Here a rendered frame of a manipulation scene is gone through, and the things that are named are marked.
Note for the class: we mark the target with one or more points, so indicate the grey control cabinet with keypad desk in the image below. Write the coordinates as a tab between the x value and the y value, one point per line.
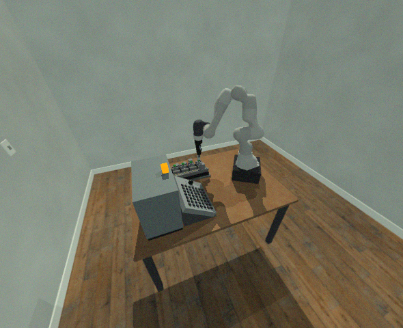
164	202

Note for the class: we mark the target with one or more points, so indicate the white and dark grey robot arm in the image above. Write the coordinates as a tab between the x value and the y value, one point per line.
246	160

